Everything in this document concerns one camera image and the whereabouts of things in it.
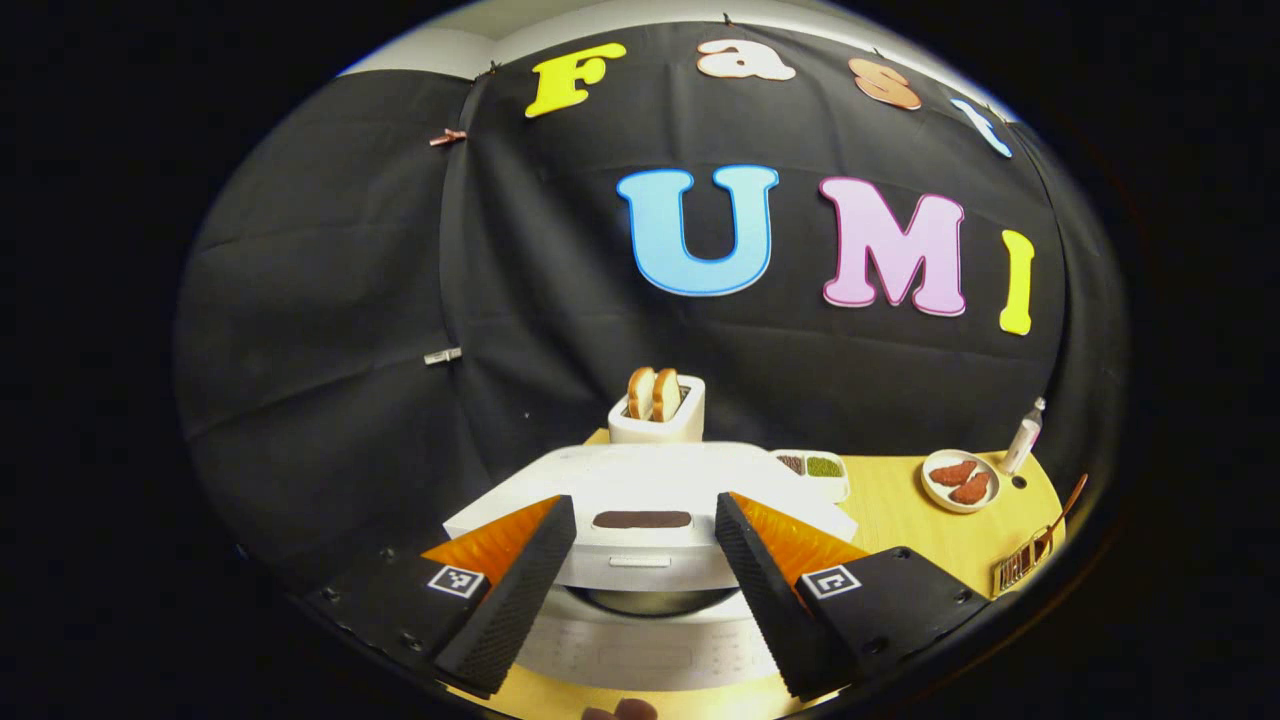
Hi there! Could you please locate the white rice cooker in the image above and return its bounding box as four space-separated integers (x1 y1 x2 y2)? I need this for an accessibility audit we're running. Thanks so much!
443 442 859 693

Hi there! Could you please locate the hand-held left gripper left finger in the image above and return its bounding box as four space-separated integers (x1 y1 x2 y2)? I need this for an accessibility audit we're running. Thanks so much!
300 495 579 699

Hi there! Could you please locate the black backdrop cloth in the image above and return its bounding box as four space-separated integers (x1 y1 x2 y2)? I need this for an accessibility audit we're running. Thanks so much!
175 20 1131 601

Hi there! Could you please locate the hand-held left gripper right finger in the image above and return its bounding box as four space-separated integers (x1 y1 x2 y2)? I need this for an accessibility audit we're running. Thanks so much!
713 492 998 699

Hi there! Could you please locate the small white bottle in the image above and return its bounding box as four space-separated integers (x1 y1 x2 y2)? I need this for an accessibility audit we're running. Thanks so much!
1000 397 1047 476

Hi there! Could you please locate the white round plate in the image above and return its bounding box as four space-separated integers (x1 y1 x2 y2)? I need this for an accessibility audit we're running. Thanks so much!
921 449 1001 514

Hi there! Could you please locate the white divided grain tray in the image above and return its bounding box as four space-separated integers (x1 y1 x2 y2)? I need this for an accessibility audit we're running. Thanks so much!
772 450 851 503

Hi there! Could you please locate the wire chopstick holder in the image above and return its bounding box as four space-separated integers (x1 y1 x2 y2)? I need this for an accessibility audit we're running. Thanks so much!
993 530 1056 594

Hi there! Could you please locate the brown wooden spoon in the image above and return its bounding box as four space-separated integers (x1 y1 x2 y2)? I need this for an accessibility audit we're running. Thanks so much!
1035 473 1089 561

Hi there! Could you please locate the white toaster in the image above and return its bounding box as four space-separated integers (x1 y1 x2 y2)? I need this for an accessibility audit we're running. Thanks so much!
607 375 706 446

